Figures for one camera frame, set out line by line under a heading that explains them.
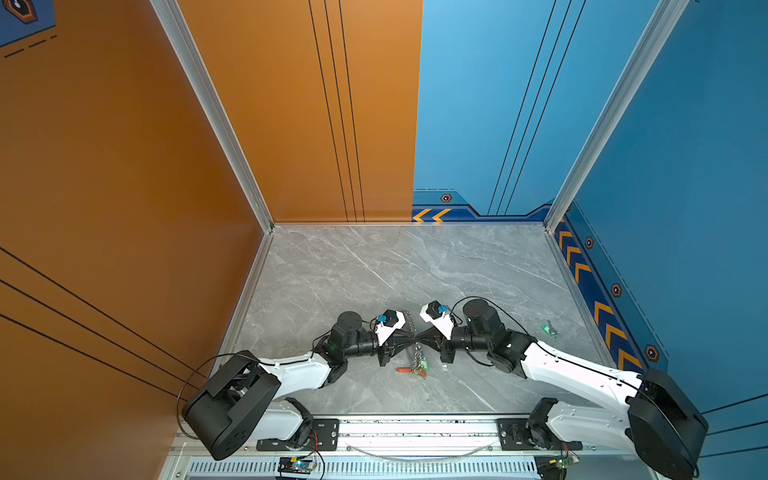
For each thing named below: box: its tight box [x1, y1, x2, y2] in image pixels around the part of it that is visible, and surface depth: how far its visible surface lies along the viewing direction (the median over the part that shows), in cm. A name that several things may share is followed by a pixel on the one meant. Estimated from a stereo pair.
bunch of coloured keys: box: [396, 346, 430, 379], surface depth 80 cm
